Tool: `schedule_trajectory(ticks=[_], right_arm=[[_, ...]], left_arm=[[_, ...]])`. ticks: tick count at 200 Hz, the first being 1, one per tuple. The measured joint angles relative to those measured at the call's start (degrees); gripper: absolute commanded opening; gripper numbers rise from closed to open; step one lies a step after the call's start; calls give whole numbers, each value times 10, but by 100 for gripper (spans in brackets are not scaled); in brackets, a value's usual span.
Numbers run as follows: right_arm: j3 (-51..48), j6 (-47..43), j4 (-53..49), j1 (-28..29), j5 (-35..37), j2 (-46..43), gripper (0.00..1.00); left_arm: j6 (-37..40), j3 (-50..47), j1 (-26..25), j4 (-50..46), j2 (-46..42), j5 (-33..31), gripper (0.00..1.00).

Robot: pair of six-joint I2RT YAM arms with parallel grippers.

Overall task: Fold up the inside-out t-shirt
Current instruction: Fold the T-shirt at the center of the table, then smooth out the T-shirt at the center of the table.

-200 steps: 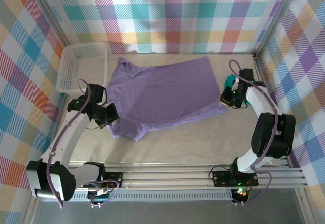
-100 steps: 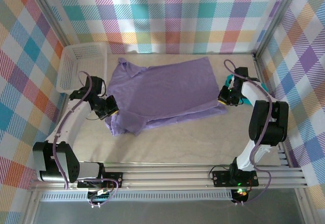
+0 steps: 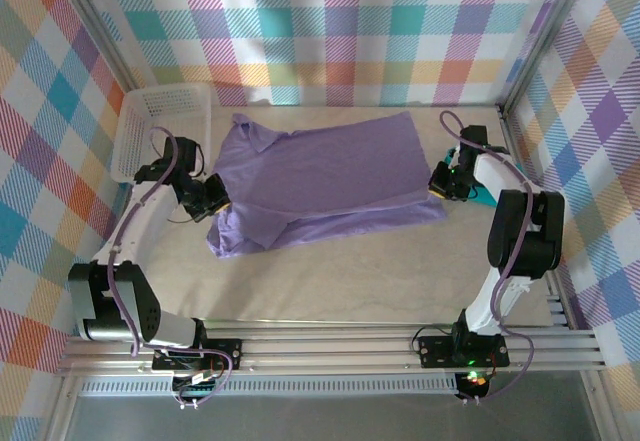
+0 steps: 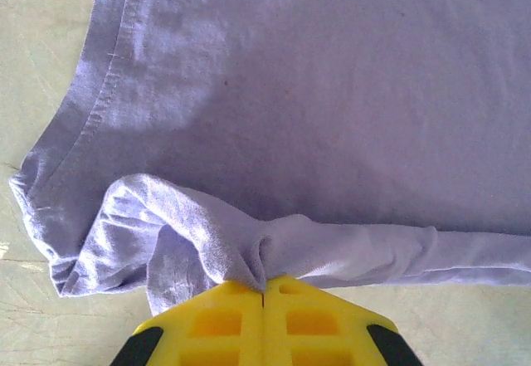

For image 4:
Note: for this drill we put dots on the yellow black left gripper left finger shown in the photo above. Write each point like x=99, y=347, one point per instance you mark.
x=215, y=333

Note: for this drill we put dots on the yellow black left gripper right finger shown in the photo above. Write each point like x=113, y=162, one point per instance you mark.
x=323, y=333

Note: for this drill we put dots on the purple t-shirt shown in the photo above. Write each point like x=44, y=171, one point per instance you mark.
x=311, y=113

